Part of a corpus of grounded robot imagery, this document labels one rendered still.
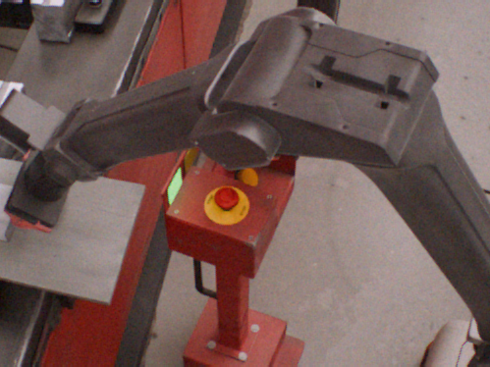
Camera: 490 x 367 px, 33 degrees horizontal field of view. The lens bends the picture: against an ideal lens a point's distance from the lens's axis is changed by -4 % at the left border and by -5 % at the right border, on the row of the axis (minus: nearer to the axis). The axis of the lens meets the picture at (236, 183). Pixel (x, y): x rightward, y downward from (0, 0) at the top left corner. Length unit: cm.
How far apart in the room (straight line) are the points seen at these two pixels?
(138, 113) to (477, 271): 30
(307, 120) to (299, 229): 176
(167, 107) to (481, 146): 193
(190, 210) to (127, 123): 67
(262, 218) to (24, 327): 43
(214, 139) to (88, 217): 58
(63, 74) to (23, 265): 45
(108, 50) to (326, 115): 99
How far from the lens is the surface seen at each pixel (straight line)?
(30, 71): 147
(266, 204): 138
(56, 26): 148
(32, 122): 94
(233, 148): 56
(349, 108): 51
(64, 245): 111
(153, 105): 67
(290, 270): 220
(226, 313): 181
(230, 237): 135
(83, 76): 144
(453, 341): 187
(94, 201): 114
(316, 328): 214
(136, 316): 210
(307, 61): 54
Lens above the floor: 195
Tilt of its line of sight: 57 degrees down
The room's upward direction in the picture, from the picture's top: straight up
